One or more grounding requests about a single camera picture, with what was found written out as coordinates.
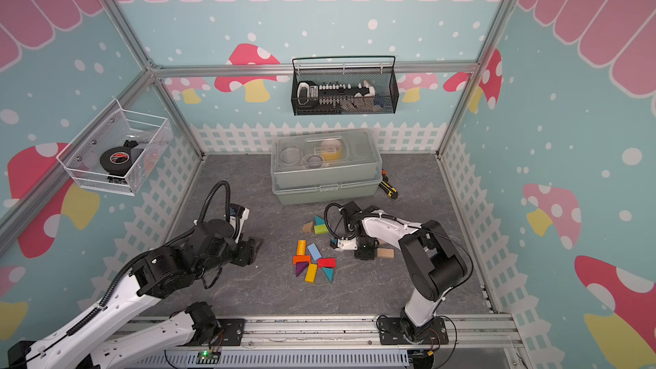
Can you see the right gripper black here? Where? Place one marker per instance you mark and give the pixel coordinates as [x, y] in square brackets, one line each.
[366, 256]

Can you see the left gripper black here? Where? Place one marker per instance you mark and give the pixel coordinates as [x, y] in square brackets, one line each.
[247, 251]

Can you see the tan rectangular block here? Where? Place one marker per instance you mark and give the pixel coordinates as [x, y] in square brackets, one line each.
[385, 253]

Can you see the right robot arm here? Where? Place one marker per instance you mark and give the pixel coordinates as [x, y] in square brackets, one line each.
[436, 264]

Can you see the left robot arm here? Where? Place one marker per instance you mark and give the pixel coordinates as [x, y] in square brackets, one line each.
[88, 341]

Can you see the teal triangle block bottom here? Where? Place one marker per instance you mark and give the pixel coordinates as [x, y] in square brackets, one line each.
[329, 272]

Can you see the teal triangle block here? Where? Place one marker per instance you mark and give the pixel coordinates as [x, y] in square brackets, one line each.
[320, 220]
[329, 272]

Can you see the red block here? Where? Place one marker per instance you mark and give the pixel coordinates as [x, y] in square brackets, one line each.
[327, 263]

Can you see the green block top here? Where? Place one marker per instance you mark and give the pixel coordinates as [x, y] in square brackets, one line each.
[320, 229]

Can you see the light blue block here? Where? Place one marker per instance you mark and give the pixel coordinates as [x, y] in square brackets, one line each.
[314, 252]

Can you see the teal triangle block top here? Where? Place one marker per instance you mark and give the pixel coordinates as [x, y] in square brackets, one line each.
[320, 220]

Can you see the purple triangle block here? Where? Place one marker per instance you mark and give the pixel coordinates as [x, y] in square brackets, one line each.
[301, 267]

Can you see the orange yellow supermarket block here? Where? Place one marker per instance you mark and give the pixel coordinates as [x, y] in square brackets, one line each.
[301, 247]

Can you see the small tan cube block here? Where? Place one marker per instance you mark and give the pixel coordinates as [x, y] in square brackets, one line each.
[308, 227]

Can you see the yellow black screwdriver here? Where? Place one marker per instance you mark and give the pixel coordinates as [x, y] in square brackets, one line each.
[389, 190]

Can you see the translucent plastic storage box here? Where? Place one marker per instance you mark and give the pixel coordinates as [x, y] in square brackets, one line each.
[325, 167]

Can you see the green lit circuit board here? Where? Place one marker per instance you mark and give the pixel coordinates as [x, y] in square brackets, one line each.
[208, 358]

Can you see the white black tool in basket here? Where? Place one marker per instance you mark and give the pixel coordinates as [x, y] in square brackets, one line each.
[312, 96]

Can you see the black tape roll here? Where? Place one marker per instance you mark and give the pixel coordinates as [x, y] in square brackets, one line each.
[117, 161]

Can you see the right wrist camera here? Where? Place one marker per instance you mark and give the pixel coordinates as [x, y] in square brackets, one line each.
[347, 244]

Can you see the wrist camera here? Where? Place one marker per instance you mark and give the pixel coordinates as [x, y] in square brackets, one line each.
[238, 215]
[347, 244]

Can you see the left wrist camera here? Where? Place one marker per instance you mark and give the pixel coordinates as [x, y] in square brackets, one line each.
[238, 215]

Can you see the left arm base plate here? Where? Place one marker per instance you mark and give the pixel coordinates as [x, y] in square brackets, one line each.
[228, 332]

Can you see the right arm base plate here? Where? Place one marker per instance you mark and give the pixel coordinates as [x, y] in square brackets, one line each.
[398, 331]

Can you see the white wire basket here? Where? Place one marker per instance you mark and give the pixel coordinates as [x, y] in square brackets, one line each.
[148, 135]

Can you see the black wire mesh basket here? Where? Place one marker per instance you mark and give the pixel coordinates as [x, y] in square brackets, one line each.
[378, 71]

